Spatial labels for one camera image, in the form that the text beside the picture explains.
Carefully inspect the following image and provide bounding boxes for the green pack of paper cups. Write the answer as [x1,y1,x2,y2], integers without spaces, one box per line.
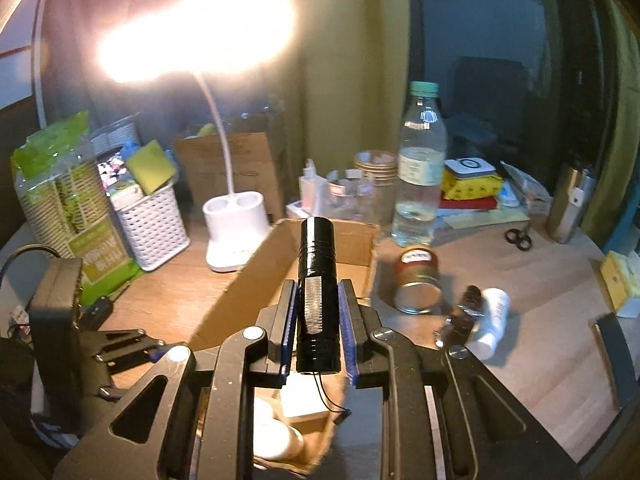
[11,112,143,308]

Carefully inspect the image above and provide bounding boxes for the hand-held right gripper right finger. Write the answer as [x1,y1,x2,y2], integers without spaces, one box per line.
[337,280,583,480]

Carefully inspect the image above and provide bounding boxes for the yellow tissue box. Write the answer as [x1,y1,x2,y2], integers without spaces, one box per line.
[597,250,640,318]

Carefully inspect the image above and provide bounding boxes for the brown cardboard packaging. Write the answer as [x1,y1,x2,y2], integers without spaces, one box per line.
[172,132,281,226]

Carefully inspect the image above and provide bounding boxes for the clear plastic water bottle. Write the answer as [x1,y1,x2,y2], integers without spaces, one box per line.
[391,81,448,248]

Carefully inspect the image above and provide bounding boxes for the white plug charger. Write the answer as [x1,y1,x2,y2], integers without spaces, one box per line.
[299,159,328,211]

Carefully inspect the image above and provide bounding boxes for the black scissors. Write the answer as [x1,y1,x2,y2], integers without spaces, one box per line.
[504,225,533,252]

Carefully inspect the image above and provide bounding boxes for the white carton with green print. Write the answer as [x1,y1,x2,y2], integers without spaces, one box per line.
[107,180,143,201]

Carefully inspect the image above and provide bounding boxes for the white plastic bottle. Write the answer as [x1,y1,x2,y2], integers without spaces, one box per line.
[470,287,511,361]

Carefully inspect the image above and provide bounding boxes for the brown glass jar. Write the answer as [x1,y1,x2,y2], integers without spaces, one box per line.
[392,245,443,316]

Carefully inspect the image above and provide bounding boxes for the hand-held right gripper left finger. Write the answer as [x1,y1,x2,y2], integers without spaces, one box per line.
[52,280,301,480]

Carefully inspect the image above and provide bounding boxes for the yellow-green sponge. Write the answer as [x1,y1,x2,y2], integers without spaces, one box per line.
[125,141,179,195]

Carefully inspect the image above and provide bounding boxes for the pile of papers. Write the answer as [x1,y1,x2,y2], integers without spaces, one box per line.
[435,160,551,231]

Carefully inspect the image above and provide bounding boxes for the white plastic case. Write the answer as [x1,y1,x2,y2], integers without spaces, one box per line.
[280,375,333,423]

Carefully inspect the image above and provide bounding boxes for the metal wristwatch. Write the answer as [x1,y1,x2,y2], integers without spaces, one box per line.
[434,285,486,351]

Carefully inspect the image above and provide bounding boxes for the stainless steel tumbler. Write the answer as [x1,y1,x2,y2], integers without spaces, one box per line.
[545,162,596,245]

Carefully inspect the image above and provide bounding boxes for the glass jar with gold lid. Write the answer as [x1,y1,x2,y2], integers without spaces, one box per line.
[354,150,398,221]

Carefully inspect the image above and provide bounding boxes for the olive green curtain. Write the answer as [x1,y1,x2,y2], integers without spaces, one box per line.
[580,0,640,256]
[295,0,421,196]

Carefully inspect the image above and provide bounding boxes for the cardboard box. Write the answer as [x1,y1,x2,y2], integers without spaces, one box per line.
[190,217,382,476]

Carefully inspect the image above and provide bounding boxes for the white desk lamp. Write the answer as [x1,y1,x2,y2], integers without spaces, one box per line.
[97,0,296,273]

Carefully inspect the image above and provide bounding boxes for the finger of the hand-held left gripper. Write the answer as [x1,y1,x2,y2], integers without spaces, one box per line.
[95,347,168,396]
[95,329,166,361]

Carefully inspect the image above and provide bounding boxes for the white woven plastic basket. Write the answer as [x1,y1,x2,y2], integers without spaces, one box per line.
[109,182,191,272]

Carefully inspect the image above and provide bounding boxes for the black car key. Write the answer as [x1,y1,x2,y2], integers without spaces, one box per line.
[80,297,113,331]

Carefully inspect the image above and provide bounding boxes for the clear plastic box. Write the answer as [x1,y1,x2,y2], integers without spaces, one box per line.
[327,170,376,223]

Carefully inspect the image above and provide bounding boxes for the white wireless charger pad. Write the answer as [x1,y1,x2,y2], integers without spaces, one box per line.
[444,157,496,181]

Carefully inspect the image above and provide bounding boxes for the yellow flat box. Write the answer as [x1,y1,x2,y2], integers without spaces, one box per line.
[440,172,503,201]

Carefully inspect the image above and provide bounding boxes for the small white bottle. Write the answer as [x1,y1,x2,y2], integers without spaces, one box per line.
[255,417,306,461]
[252,395,276,423]

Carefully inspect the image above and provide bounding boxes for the red book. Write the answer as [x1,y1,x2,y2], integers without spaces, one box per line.
[440,195,498,213]

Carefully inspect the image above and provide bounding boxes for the black flashlight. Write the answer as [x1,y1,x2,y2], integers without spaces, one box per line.
[295,216,351,417]

